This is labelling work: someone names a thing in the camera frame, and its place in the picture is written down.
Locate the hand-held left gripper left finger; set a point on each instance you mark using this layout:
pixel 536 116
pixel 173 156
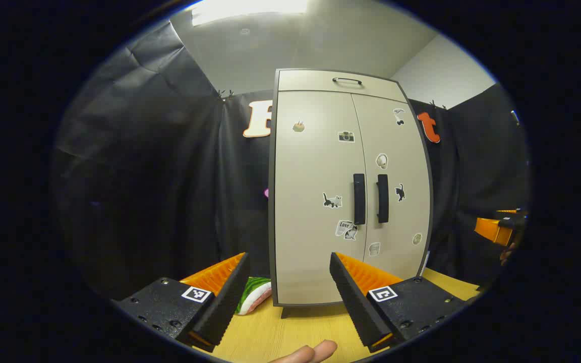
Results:
pixel 225 302

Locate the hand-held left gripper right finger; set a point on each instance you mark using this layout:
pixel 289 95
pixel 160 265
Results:
pixel 356 302

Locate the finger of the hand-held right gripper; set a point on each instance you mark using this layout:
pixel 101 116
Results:
pixel 492 229

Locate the beige cabinet door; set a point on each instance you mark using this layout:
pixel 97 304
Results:
pixel 406 151
pixel 310 201

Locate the beige double-door shoe cabinet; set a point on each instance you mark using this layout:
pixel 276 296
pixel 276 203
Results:
pixel 310 80

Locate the green white plush item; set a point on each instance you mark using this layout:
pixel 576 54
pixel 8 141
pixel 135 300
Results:
pixel 255 295

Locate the black backdrop cloth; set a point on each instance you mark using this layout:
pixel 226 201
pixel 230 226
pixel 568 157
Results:
pixel 144 176

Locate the ceiling light panel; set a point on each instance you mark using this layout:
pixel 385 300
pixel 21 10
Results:
pixel 250 11

